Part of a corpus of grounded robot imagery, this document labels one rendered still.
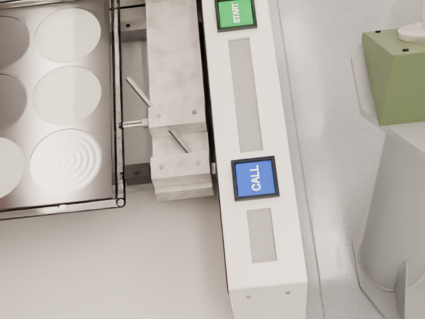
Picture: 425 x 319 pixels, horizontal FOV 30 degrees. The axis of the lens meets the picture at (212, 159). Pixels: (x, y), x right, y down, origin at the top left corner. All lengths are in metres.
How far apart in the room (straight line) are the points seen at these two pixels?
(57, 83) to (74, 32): 0.09
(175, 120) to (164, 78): 0.10
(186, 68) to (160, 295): 0.34
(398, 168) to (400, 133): 0.23
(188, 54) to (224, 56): 0.12
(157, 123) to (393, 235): 0.71
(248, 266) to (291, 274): 0.05
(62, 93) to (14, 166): 0.13
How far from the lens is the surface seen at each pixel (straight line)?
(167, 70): 1.19
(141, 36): 1.29
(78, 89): 1.17
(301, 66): 2.24
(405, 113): 1.18
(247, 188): 0.98
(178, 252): 1.12
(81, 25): 1.24
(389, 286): 1.93
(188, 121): 1.10
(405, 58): 1.06
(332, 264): 1.98
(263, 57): 1.09
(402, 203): 1.52
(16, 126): 1.17
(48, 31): 1.25
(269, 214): 0.98
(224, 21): 1.12
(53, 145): 1.13
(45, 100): 1.18
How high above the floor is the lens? 1.85
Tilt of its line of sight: 62 degrees down
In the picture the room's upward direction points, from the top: 10 degrees counter-clockwise
